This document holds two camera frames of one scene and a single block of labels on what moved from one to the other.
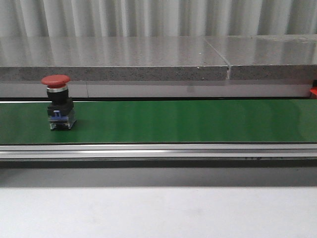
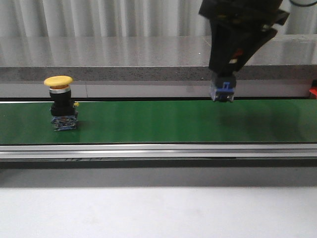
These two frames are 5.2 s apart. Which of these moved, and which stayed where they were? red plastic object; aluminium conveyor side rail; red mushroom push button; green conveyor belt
Moved: red mushroom push button
Stayed: aluminium conveyor side rail; green conveyor belt; red plastic object
